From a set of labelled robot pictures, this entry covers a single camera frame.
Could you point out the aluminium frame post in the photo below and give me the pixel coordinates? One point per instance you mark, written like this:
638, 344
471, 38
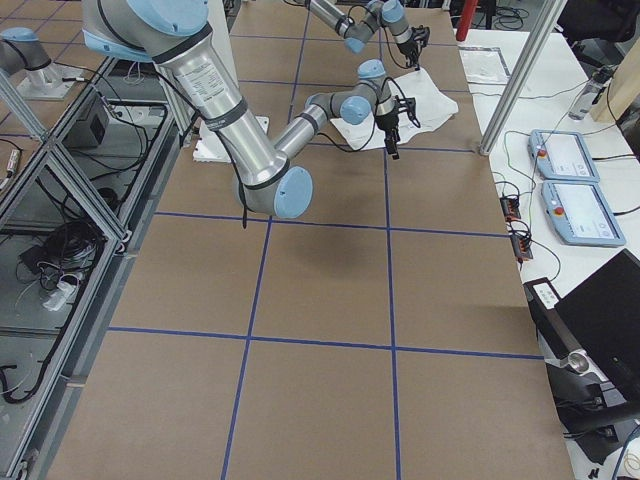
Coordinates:
536, 40

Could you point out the lower blue teach pendant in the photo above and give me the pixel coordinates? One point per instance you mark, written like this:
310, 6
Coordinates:
580, 214

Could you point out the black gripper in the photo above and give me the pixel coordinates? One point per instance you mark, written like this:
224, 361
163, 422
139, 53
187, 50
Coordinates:
407, 48
388, 123

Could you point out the red cylinder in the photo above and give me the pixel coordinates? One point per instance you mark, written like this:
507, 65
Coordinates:
466, 18

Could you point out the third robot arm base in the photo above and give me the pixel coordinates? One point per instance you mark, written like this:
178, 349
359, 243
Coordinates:
22, 51

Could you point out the water bottle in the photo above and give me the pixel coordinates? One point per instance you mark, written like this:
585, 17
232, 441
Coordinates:
591, 92

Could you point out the silver metal cup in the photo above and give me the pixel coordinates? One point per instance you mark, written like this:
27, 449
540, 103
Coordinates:
577, 362

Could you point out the white power strip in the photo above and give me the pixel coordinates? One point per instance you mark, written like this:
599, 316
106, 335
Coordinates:
65, 288

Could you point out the black box white label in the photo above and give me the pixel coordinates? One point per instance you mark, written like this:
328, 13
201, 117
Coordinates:
542, 301

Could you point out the upper blue teach pendant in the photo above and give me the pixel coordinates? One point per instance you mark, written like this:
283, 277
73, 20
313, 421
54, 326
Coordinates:
562, 155

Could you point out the black laptop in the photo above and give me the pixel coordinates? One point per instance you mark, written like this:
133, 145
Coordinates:
602, 313

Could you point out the white central mounting pedestal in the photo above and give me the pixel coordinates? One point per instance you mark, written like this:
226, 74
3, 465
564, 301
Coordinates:
220, 145

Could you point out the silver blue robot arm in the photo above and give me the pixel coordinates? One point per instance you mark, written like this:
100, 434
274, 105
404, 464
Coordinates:
388, 16
176, 35

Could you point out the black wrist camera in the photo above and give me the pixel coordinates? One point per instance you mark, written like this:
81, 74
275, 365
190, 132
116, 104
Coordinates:
407, 106
421, 36

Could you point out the clear plastic bag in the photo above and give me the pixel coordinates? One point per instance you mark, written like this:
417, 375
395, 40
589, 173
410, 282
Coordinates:
484, 65

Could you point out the blue teach pendant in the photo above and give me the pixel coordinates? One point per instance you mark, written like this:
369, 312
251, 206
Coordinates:
562, 155
580, 214

